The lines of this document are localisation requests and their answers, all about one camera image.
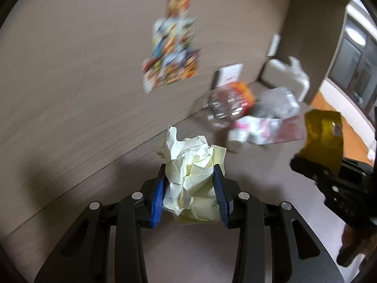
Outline person's right hand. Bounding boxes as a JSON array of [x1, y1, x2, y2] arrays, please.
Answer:
[[355, 218, 377, 269]]

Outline white cartoon sticker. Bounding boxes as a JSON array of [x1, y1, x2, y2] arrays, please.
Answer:
[[151, 17, 197, 58]]

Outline pale yellow paper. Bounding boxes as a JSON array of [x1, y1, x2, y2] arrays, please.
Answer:
[[156, 126, 228, 225]]

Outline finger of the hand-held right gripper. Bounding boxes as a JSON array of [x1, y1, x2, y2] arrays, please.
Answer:
[[289, 155, 326, 185]]

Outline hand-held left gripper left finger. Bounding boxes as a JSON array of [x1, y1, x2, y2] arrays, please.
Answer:
[[34, 163, 166, 283]]

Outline crushed clear plastic bottle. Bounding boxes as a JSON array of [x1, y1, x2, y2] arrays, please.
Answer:
[[203, 81, 256, 129]]

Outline dark cartoon sticker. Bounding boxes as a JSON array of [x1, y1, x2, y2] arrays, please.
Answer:
[[165, 48, 201, 84]]

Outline white wall socket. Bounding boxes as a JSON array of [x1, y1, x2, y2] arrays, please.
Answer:
[[217, 62, 245, 88], [267, 34, 281, 57]]

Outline white tissue box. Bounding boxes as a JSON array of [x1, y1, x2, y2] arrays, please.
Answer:
[[259, 56, 311, 103]]

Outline pink and white wrapper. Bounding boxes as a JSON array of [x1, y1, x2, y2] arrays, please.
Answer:
[[228, 113, 309, 146]]

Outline yellow snack wrapper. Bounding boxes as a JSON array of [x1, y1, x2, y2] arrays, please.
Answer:
[[295, 109, 346, 176]]

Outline pale cartoon sticker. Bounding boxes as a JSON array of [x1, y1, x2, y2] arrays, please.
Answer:
[[142, 57, 170, 94]]

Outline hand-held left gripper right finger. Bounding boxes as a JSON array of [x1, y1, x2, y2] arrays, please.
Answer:
[[213, 163, 346, 283]]

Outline clear plastic bag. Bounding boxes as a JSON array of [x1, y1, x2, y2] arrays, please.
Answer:
[[253, 87, 303, 119]]

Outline dark framed window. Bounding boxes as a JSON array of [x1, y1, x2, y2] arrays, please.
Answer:
[[326, 4, 377, 111]]

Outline orange cartoon sticker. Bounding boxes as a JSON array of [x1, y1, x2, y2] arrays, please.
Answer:
[[165, 0, 195, 20]]

